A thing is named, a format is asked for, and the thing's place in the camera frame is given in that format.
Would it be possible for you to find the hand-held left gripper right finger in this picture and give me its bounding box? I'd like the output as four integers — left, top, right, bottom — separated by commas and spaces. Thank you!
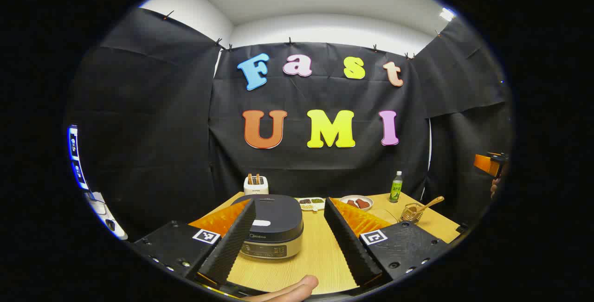
323, 197, 453, 289

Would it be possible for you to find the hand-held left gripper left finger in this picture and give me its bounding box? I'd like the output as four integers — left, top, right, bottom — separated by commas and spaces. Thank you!
132, 199, 257, 286

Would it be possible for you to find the black silver rice cooker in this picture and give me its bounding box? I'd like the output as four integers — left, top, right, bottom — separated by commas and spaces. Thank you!
231, 194, 304, 260

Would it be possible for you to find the wooden spoon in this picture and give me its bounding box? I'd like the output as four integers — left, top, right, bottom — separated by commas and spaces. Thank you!
407, 196, 445, 214

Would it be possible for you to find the white round plate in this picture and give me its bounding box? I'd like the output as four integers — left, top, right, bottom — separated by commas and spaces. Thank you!
339, 195, 374, 211

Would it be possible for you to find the white divided bean dish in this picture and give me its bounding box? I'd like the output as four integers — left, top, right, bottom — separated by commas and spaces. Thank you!
298, 197, 326, 211

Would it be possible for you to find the white toaster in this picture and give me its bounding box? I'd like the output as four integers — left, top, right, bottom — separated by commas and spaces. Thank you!
244, 175, 269, 196

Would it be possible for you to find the green tea bottle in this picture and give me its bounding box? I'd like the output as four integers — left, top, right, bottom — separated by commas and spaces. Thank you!
389, 171, 403, 203

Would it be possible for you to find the black backdrop cloth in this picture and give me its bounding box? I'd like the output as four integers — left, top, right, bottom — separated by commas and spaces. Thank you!
67, 7, 513, 242

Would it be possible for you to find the white side desk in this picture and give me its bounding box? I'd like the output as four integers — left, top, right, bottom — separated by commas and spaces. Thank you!
85, 191, 128, 240

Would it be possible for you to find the computer monitor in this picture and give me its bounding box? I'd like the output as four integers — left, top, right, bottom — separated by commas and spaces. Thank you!
67, 125, 90, 190

